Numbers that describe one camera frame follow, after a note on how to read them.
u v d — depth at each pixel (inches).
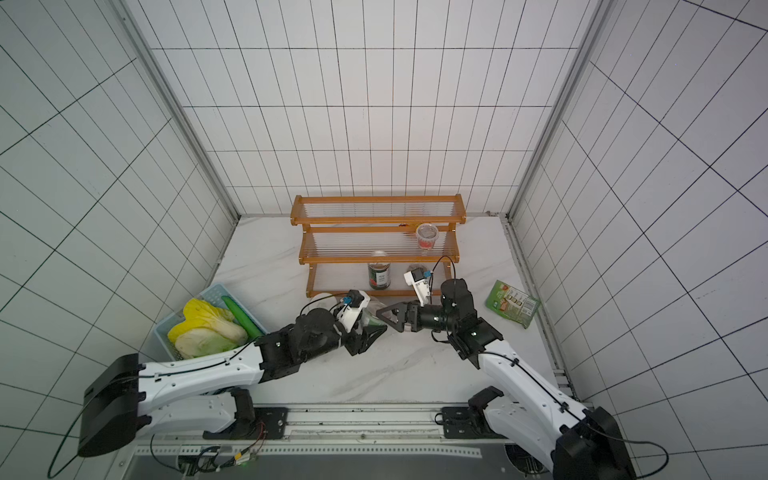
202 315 33.1
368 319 27.1
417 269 37.3
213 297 36.0
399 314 24.8
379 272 35.1
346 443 28.1
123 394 17.9
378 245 43.2
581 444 15.2
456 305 22.8
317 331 21.5
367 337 25.4
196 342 30.3
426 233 34.2
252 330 33.7
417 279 26.9
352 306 24.4
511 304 37.1
